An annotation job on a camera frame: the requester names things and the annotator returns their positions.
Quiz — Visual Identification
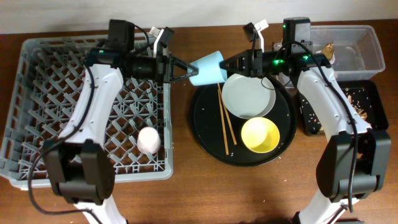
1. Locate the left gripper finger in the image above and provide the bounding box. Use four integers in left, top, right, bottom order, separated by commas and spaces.
169, 70, 198, 83
169, 55, 198, 72

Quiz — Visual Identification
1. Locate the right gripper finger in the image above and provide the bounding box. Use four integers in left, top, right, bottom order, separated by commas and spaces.
220, 64, 249, 77
220, 50, 249, 65

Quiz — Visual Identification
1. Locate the light blue cup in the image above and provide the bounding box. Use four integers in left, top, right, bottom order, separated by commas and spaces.
189, 51, 227, 86

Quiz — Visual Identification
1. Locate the white round plate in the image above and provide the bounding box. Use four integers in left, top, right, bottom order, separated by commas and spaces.
221, 74, 276, 119

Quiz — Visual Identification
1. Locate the wooden chopstick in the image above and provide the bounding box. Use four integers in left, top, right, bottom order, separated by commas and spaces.
217, 83, 237, 145
217, 90, 229, 156

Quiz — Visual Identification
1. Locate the brown snack wrapper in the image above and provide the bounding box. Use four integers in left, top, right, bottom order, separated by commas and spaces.
321, 43, 335, 64

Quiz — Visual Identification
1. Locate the yellow bowl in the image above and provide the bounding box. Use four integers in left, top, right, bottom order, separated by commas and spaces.
241, 117, 280, 154

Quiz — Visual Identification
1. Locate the pink cup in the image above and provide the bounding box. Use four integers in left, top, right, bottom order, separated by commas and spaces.
137, 127, 161, 154

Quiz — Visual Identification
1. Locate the food scraps peanuts and rice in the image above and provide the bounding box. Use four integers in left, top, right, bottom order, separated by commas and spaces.
301, 87, 370, 134

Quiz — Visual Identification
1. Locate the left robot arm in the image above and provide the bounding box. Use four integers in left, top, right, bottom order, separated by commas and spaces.
38, 19, 199, 223

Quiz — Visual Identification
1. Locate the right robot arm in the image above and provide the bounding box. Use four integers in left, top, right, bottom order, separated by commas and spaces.
220, 17, 391, 223

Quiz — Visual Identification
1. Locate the clear plastic waste bin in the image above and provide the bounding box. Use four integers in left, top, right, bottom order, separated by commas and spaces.
311, 26, 386, 82

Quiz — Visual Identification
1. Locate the round black serving tray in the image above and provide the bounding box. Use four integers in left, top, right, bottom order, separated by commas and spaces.
189, 78, 297, 167

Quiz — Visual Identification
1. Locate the black rectangular tray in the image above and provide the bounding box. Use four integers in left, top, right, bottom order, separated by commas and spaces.
297, 80, 389, 136

